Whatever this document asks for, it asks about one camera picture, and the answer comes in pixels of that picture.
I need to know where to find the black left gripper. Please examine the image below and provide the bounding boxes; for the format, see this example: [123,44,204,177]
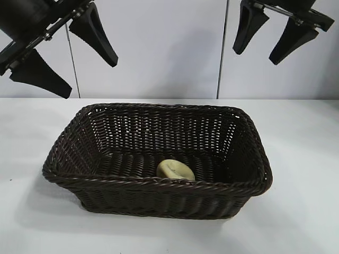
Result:
[0,0,119,99]

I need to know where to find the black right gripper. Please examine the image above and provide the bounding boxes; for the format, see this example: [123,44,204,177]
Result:
[232,0,335,65]

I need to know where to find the dark brown wicker basket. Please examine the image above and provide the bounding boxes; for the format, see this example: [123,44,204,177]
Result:
[42,102,273,220]

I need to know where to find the pale yellow egg yolk pastry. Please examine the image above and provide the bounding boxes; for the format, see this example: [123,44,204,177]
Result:
[156,159,196,182]

